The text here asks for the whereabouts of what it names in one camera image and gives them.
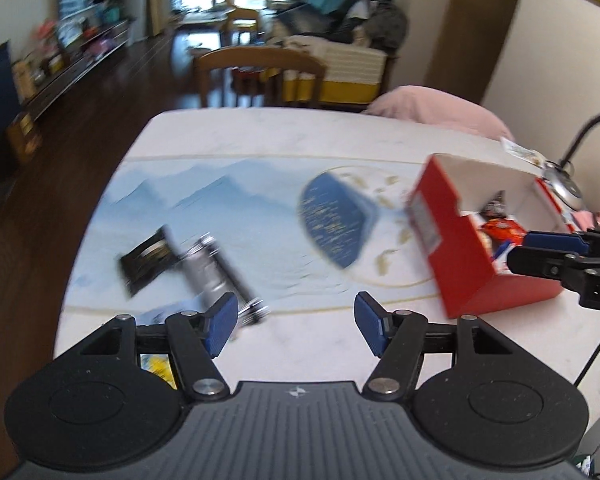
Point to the black snack packet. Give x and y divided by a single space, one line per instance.
147 260

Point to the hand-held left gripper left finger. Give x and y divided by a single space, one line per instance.
222 322

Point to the red cardboard box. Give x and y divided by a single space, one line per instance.
460 260

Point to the wooden coffee table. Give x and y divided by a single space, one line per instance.
202 17

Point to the silver desk lamp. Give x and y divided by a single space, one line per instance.
565 190

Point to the cluttered sofa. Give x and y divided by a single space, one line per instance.
340 60

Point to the red snack bag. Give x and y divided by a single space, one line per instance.
502 232

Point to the yellow cartoon snack packet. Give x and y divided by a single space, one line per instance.
157 365

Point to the wooden chair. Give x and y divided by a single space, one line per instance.
260 60

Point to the low TV cabinet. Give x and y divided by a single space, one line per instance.
75 70

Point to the pink cushion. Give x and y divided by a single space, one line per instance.
430 107

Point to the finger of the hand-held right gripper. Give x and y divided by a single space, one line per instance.
555 241
535 262

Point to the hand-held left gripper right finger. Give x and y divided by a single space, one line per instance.
370 320

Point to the small white packet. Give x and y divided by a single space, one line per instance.
522 151

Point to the brown cardboard box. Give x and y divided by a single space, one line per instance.
24 135

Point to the pink flowers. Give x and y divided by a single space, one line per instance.
47 35

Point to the silver snack packet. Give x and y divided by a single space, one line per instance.
207 272

